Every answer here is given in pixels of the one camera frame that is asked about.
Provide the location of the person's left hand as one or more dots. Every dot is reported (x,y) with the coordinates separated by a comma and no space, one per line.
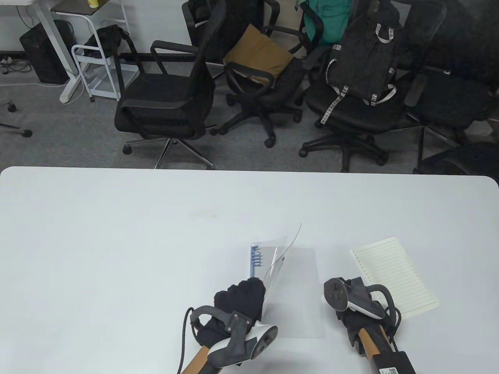
(241,298)

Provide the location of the person's right hand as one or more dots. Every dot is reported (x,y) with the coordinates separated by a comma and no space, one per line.
(351,321)

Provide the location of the lined loose-leaf paper stack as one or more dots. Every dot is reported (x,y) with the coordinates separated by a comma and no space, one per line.
(393,272)

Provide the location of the person's right forearm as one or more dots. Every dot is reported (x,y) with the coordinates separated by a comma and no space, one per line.
(370,339)

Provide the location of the person's left forearm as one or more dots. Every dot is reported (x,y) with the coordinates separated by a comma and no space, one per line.
(197,360)

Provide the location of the black and white controller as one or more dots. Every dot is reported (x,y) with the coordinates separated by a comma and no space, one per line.
(337,294)
(234,343)

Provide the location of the black wrist sensor box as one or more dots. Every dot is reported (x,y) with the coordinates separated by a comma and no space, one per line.
(393,364)

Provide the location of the black chair chrome base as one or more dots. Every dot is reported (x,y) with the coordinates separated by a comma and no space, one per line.
(156,101)

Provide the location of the black chair with armrests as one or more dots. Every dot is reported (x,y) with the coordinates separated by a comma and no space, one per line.
(280,83)

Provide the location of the black mesh office chair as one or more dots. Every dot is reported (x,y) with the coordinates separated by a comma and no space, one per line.
(448,97)

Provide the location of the brown cushion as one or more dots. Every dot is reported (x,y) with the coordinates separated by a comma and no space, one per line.
(257,50)

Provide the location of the white desk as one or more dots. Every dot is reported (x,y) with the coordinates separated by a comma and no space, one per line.
(69,91)

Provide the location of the chair base with casters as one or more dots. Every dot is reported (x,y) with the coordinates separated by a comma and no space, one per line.
(26,133)

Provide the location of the teal backpack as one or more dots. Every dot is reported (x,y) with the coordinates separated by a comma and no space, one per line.
(327,23)

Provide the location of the black bag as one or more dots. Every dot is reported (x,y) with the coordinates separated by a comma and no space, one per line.
(105,39)

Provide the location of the black computer tower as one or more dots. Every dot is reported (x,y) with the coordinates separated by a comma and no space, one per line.
(43,54)

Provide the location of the white power strip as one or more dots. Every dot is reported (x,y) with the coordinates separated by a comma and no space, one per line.
(4,61)

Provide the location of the white frame side table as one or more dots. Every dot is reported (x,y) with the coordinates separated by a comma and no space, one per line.
(74,7)

